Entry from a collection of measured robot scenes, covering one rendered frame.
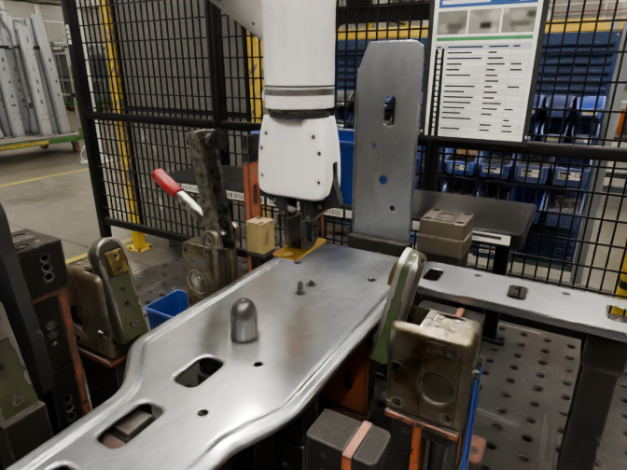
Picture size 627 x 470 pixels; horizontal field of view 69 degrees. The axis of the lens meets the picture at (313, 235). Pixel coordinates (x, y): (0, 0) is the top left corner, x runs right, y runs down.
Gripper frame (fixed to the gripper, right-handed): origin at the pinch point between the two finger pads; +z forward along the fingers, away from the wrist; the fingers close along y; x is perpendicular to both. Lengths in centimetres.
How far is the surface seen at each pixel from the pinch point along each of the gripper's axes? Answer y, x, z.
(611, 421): 44, 34, 39
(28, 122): -739, 373, 65
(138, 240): -243, 163, 102
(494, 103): 14, 54, -14
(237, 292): -7.8, -4.5, 9.3
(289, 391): 9.9, -18.6, 9.1
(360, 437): 18.1, -19.7, 10.1
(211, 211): -13.9, -1.9, -1.1
